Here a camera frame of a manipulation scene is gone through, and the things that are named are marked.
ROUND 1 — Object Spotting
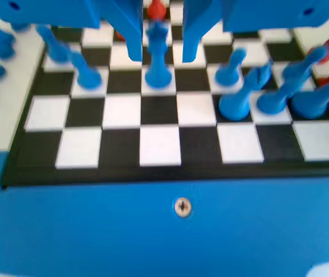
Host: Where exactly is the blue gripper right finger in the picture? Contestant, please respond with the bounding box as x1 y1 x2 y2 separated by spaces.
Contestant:
182 0 225 63

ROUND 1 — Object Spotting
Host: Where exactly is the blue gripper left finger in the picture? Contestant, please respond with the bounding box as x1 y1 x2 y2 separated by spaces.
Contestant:
99 0 144 63

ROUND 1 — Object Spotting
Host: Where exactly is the blue chess queen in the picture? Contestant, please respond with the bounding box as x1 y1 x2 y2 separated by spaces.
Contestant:
144 21 173 89

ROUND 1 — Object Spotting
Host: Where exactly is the blue chess bishop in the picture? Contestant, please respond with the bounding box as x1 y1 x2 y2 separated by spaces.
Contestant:
10 22 32 33
218 62 274 121

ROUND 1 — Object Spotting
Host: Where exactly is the black and white chessboard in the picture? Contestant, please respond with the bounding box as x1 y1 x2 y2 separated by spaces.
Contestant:
0 0 329 188

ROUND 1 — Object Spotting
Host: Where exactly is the silver plate screw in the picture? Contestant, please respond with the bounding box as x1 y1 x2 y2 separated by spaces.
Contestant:
172 196 193 218

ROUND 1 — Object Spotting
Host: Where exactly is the blue board mount plate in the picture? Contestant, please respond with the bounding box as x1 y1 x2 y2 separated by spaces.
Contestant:
0 149 329 277

